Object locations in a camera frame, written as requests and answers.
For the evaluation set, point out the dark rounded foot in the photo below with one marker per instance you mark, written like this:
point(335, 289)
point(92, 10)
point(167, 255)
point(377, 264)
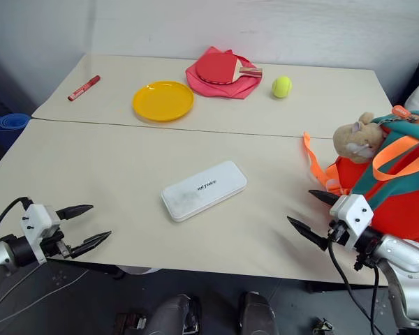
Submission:
point(174, 315)
point(256, 314)

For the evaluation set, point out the orange and teal backpack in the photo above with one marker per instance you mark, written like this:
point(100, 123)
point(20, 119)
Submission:
point(387, 174)

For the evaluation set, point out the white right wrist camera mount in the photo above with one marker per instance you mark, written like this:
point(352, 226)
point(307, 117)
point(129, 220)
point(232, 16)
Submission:
point(352, 216)

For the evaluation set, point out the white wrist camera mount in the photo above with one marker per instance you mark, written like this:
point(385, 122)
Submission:
point(352, 216)
point(39, 219)

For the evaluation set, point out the dark rounded left foot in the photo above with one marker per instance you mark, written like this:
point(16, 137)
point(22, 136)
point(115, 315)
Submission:
point(174, 315)

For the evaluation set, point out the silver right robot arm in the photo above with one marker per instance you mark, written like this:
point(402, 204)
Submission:
point(401, 265)

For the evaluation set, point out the red table tennis paddle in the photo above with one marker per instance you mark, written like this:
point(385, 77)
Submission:
point(220, 68)

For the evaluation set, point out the yellow-green tennis ball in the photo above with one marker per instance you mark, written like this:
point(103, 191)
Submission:
point(282, 87)

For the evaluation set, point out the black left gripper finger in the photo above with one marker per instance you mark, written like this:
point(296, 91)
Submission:
point(90, 241)
point(75, 210)

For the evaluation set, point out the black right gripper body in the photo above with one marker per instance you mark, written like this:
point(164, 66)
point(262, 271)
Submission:
point(337, 233)

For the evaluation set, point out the yellow plastic plate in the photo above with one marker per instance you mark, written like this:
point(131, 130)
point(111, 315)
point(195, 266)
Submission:
point(163, 101)

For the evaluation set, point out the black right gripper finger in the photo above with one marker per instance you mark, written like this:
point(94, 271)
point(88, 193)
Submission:
point(324, 197)
point(307, 232)

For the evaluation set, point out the pink cloth bag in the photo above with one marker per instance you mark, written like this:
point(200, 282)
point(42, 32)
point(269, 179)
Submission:
point(227, 89)

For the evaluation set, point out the tan plush toy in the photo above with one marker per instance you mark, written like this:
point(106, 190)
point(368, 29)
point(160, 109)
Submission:
point(356, 141)

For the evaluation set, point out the dark rounded right foot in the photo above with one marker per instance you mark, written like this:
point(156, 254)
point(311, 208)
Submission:
point(256, 314)

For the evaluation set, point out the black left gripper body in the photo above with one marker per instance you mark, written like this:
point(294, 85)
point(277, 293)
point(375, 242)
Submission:
point(58, 245)

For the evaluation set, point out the red marker pen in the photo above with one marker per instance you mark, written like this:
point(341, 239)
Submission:
point(84, 88)

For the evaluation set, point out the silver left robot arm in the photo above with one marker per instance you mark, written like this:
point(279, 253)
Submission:
point(0, 252)

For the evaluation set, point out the white rectangular case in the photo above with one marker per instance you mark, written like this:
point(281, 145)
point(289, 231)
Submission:
point(204, 190)

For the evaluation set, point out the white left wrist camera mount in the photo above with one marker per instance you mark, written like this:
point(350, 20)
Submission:
point(39, 219)

